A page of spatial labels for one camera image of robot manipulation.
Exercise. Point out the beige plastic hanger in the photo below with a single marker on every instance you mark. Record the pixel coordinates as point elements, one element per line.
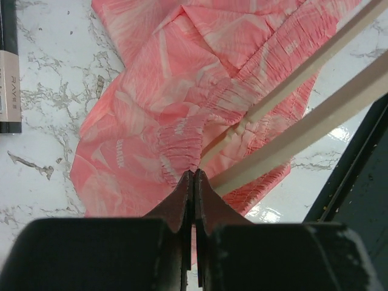
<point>365,88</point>

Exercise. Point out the grey book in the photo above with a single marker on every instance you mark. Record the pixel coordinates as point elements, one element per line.
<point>11,119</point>

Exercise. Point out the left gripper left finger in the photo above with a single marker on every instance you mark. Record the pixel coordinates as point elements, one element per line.
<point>151,252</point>

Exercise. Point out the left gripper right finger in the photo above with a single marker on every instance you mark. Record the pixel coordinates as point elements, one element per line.
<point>236,254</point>

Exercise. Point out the pink patterned shorts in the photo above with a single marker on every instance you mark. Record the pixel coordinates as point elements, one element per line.
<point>192,69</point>

